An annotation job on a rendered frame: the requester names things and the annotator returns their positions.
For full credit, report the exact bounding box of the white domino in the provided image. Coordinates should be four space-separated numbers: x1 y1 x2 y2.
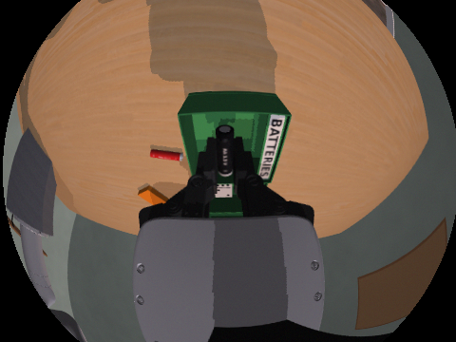
215 184 232 198

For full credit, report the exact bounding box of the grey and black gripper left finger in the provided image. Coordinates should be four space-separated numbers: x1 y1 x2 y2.
139 137 218 228

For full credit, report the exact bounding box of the green three-compartment tray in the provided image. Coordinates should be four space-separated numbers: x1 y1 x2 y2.
178 91 292 218

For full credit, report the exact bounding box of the red battery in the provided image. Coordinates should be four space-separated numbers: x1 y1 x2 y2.
150 149 183 161

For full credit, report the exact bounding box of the black aa battery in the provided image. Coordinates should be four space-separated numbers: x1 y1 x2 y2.
216 124 235 177

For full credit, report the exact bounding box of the orange flat block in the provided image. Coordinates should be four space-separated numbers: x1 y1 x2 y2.
138 185 169 205

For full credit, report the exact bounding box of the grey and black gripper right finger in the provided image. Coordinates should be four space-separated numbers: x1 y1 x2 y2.
233 137 314 225

